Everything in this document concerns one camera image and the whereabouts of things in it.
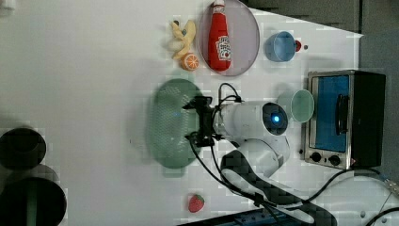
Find red toy strawberry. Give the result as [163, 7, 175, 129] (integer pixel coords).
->
[188, 194, 205, 213]

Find purple oval plate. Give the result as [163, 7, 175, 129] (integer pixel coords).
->
[196, 0, 260, 76]

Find black toaster oven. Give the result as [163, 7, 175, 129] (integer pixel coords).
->
[304, 70, 386, 170]

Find red plush ketchup bottle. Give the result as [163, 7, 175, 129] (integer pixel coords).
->
[208, 0, 231, 72]

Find green plastic strainer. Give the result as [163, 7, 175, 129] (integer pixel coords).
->
[146, 77, 201, 178]

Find red toy tomato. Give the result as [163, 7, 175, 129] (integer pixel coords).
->
[295, 40, 302, 52]

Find green mug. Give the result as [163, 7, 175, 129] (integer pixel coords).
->
[277, 89, 314, 122]

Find small black cylinder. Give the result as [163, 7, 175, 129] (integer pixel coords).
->
[0, 128, 47, 170]

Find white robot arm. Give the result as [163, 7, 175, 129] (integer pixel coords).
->
[184, 96, 338, 226]

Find large black cylinder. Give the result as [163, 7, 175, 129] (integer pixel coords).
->
[0, 177, 67, 226]

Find yellow plush banana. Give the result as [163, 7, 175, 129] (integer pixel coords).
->
[168, 20, 197, 59]

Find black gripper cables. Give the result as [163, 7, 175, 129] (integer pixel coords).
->
[184, 82, 399, 226]

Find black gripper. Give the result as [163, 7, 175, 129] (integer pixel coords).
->
[183, 96, 215, 148]

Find orange slice toy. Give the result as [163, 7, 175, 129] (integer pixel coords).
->
[181, 53, 200, 72]

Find blue cup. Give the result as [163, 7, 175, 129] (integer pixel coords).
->
[264, 31, 296, 62]

